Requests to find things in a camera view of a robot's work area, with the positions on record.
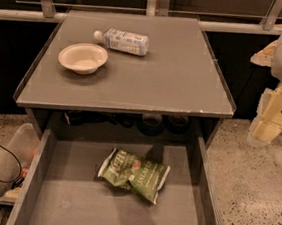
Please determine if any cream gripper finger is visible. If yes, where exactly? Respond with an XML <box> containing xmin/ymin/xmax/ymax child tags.
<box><xmin>250</xmin><ymin>41</ymin><xmax>277</xmax><ymax>67</ymax></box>
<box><xmin>247</xmin><ymin>84</ymin><xmax>282</xmax><ymax>147</ymax></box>

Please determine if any green jalapeno chip bag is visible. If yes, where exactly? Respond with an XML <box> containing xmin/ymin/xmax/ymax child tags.
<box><xmin>97</xmin><ymin>148</ymin><xmax>170</xmax><ymax>204</ymax></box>

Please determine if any grey cabinet with counter top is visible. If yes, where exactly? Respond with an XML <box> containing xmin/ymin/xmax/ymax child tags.
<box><xmin>14</xmin><ymin>10</ymin><xmax>236</xmax><ymax>131</ymax></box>

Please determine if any open grey top drawer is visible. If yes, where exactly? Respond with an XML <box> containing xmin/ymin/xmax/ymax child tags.
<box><xmin>7</xmin><ymin>120</ymin><xmax>223</xmax><ymax>225</ymax></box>

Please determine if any dark round container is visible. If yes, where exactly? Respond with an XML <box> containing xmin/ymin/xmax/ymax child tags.
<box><xmin>166</xmin><ymin>116</ymin><xmax>189</xmax><ymax>134</ymax></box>

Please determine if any dark tape roll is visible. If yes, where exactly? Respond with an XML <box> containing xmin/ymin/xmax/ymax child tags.
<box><xmin>137</xmin><ymin>113</ymin><xmax>165</xmax><ymax>137</ymax></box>

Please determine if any clear plastic water bottle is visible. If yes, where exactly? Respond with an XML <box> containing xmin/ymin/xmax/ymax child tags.
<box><xmin>94</xmin><ymin>29</ymin><xmax>150</xmax><ymax>56</ymax></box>

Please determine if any white paper bowl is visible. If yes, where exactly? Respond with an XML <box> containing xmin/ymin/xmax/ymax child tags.
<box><xmin>58</xmin><ymin>43</ymin><xmax>108</xmax><ymax>75</ymax></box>

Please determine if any clear plastic storage bin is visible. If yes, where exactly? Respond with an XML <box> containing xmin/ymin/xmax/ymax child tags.
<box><xmin>0</xmin><ymin>123</ymin><xmax>40</xmax><ymax>205</ymax></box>

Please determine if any metal railing frame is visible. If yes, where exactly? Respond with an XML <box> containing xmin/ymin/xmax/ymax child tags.
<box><xmin>0</xmin><ymin>0</ymin><xmax>282</xmax><ymax>35</ymax></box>

